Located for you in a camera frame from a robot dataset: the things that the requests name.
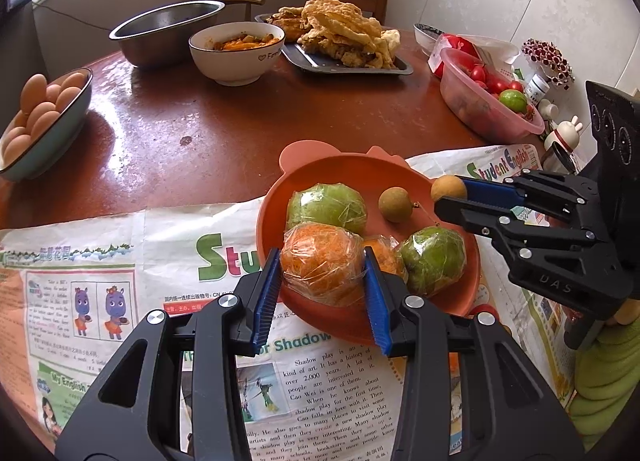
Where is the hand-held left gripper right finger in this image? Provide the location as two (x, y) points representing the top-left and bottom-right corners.
(362, 247), (586, 461)

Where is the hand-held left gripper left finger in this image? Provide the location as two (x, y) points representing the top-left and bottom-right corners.
(55, 248), (283, 461)

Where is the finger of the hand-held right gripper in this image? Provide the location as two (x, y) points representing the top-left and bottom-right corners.
(460, 171), (601, 222)
(434, 196), (601, 269)

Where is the brown longan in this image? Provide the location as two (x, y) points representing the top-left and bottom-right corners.
(431, 176), (468, 204)
(378, 188), (412, 224)

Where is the plastic-wrapped orange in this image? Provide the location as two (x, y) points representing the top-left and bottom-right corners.
(362, 236), (407, 282)
(280, 222), (365, 309)

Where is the small plastic-wrapped green citrus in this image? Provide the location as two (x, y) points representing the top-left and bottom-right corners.
(400, 227), (467, 298)

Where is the orange plastic plate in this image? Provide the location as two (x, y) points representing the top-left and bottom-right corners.
(256, 140), (482, 346)

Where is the large plastic-wrapped green citrus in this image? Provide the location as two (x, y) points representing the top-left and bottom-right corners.
(286, 183), (368, 236)

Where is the person's right forearm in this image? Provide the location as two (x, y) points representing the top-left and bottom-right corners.
(570, 300), (640, 437)

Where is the newspaper with yellow flowers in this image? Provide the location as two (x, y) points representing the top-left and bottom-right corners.
(404, 143), (581, 407)

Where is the small glass jar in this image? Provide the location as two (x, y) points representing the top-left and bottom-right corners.
(542, 148), (576, 174)

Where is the pink plastic basin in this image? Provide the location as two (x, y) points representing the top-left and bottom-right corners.
(439, 48), (546, 138)

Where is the green tomato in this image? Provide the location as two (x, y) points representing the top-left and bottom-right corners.
(498, 89), (529, 114)

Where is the white medicine bottle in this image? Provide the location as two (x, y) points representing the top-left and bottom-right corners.
(527, 73), (551, 106)

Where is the newspaper with panda cartoon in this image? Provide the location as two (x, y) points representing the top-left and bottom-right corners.
(0, 198), (501, 461)

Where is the red and white bouquet ornament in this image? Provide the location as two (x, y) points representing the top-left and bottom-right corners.
(521, 38), (575, 92)

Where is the plastic bag with red packet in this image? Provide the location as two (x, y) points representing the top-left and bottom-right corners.
(429, 33), (521, 79)

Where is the patterned ceramic bowl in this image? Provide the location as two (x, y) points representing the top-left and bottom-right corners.
(413, 23), (446, 56)

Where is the dark metal baking tray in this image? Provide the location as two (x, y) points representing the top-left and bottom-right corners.
(254, 13), (415, 76)

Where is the white ceramic bowl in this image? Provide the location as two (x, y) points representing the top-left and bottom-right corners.
(188, 22), (286, 86)

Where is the teal ceramic bowl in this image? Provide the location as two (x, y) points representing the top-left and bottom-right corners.
(0, 67), (94, 182)

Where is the stainless steel basin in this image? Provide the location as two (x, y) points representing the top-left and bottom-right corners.
(109, 0), (227, 68)

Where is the pile of brown eggs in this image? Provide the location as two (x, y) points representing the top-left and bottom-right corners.
(0, 72), (87, 166)

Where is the black power cable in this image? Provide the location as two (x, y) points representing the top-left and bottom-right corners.
(35, 3), (116, 42)

